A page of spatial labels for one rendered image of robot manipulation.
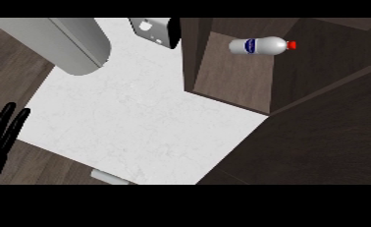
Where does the dark wooden cabinet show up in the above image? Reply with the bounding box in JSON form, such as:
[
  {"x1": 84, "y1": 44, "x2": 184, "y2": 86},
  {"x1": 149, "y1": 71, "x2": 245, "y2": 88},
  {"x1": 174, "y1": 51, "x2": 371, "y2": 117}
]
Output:
[{"x1": 180, "y1": 17, "x2": 371, "y2": 117}]

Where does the bottled water with red cap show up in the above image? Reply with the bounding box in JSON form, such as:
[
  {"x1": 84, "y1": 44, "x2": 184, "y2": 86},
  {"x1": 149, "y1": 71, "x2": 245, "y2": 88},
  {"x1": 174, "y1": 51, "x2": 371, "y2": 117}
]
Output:
[{"x1": 229, "y1": 35, "x2": 299, "y2": 56}]

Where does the dark wooden cabinet door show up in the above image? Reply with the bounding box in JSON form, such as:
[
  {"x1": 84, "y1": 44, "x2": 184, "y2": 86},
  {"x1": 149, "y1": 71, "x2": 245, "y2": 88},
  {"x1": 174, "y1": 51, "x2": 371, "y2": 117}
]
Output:
[{"x1": 195, "y1": 66, "x2": 371, "y2": 186}]

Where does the grey panel with black edge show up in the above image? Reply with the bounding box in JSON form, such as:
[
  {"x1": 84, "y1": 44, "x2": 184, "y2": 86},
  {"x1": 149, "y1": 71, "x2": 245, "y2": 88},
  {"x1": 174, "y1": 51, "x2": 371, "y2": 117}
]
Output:
[{"x1": 127, "y1": 17, "x2": 183, "y2": 50}]

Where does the small pale grey block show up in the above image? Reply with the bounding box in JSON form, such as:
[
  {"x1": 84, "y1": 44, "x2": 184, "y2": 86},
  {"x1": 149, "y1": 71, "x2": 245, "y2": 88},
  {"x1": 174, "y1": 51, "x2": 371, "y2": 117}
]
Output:
[{"x1": 90, "y1": 168, "x2": 133, "y2": 186}]

